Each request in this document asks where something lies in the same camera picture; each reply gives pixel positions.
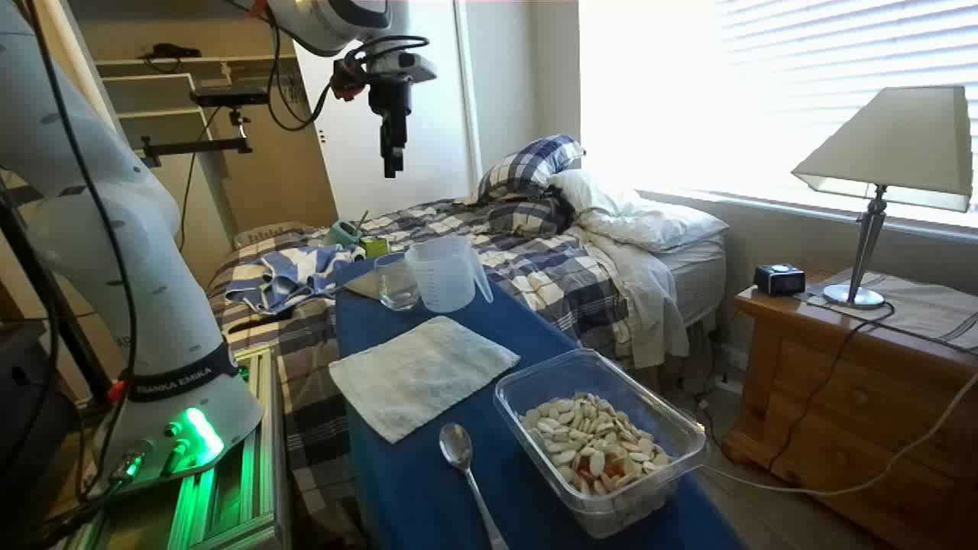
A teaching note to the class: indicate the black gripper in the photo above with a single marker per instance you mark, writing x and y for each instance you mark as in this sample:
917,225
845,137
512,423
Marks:
392,107

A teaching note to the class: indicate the pale pumpkin seeds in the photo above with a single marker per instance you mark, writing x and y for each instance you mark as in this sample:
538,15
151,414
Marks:
590,444

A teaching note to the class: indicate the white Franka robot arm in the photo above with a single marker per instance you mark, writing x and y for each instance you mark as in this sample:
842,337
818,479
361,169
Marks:
122,233

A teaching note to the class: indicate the aluminium robot base stand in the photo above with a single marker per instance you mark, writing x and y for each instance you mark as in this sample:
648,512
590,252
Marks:
238,498

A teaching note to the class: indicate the silver metal spoon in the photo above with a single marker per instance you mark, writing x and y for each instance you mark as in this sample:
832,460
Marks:
457,444

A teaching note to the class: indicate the clear plastic lunchbox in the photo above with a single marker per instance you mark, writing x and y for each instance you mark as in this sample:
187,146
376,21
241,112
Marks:
672,430

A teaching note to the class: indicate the small green object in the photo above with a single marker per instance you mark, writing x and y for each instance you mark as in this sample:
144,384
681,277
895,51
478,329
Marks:
373,246

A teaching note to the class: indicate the clear plastic measuring jug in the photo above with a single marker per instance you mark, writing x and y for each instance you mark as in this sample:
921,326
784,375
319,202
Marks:
445,277

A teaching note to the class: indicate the grey quilted pot holder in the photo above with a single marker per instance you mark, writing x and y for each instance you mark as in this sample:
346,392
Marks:
360,283

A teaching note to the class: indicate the clear drinking glass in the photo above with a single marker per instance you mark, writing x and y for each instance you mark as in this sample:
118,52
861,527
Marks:
397,293

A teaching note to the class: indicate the blue plaid pillow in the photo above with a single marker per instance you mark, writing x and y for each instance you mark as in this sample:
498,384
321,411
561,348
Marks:
530,164

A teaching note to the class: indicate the blue white crumpled cloth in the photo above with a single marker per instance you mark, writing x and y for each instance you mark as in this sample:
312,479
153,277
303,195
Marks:
284,277

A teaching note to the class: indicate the bed with plaid blanket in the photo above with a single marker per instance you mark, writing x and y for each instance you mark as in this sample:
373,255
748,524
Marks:
553,269

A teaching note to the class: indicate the white folded towel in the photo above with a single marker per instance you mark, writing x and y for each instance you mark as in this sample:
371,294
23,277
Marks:
417,371

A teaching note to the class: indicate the white bed sheet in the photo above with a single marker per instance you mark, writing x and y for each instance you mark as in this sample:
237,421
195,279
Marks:
642,294

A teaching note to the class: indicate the small black alarm clock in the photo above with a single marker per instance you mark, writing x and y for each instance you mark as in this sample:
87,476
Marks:
781,279

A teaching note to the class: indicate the white window blinds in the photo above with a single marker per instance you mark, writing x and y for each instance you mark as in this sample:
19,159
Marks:
813,92

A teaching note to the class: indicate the table lamp beige shade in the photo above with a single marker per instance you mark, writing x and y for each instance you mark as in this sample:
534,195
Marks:
895,139

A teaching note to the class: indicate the wooden nightstand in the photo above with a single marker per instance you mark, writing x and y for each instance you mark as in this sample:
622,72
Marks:
845,407

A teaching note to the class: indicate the grey cloth on nightstand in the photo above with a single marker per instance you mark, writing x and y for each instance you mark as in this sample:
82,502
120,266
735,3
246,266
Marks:
921,306

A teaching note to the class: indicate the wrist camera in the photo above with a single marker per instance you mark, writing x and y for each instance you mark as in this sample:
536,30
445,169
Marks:
400,70

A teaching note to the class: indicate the black stereo camera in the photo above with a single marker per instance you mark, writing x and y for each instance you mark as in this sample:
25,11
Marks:
171,51

